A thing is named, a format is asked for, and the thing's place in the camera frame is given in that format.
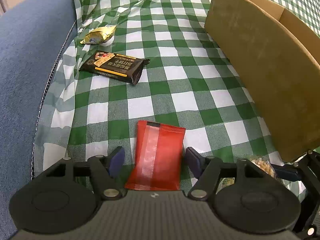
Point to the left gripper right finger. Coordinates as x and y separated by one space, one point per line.
242 195

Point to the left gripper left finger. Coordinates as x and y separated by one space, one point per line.
68 194

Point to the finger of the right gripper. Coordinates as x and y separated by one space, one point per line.
290 172

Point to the small red foil packet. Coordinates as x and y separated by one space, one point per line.
158 156

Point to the black cracker packet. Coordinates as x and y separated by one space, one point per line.
117 66

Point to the gold foil snack packet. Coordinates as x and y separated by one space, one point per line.
99 35

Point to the brown cardboard box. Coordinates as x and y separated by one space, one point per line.
277 58

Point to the green white checkered cloth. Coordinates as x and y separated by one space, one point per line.
189 82

